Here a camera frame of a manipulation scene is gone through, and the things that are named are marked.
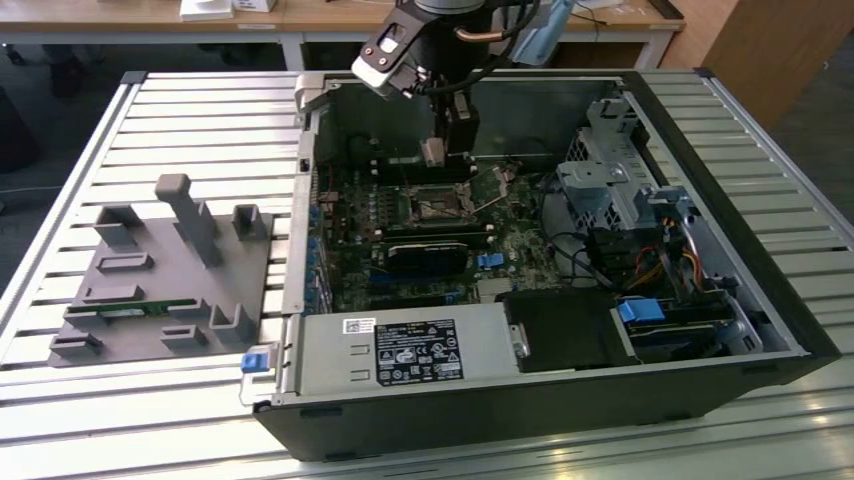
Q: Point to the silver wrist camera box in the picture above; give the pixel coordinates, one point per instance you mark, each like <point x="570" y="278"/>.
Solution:
<point x="383" y="55"/>

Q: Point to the silver perforated drive cage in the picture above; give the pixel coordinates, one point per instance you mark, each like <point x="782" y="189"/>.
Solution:
<point x="587" y="200"/>

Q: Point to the small white box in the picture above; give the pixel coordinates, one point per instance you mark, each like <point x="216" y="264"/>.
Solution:
<point x="254" y="5"/>

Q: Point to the blue motherboard connector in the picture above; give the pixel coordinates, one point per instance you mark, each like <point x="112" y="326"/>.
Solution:
<point x="490" y="260"/>

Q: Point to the silver chipset heatsink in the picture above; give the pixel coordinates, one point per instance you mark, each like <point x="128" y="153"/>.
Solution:
<point x="495" y="289"/>

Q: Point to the blue case latch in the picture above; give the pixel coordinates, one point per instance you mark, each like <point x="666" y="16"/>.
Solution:
<point x="254" y="362"/>

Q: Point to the large white box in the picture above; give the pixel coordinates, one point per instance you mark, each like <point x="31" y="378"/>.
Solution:
<point x="207" y="10"/>

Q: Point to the black graphics card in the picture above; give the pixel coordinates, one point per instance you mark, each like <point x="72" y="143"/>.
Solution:
<point x="427" y="260"/>

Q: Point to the blue disk carrier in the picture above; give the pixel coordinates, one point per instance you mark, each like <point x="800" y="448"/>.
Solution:
<point x="641" y="310"/>

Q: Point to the pale blue teach pendant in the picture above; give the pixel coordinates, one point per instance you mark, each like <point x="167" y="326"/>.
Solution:
<point x="541" y="40"/>

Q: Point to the green motherboard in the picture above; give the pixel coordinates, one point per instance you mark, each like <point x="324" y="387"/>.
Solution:
<point x="527" y="240"/>

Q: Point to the grey parts rack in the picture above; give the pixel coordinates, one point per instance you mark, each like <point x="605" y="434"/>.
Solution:
<point x="167" y="280"/>

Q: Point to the black plastic air shroud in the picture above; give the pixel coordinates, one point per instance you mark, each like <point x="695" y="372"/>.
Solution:
<point x="567" y="330"/>

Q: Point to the green RAM stick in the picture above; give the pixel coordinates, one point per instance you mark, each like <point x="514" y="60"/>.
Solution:
<point x="134" y="307"/>

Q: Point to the long wooden desk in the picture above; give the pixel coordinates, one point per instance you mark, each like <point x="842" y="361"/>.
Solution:
<point x="134" y="27"/>

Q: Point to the silver power supply unit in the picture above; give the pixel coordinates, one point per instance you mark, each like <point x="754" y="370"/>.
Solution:
<point x="320" y="350"/>

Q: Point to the CPU socket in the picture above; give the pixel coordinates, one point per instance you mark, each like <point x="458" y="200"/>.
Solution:
<point x="437" y="205"/>

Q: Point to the wooden cabinet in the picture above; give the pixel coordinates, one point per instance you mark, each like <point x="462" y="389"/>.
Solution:
<point x="767" y="50"/>

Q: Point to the black open PC case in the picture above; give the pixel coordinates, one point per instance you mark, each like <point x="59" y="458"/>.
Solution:
<point x="467" y="425"/>

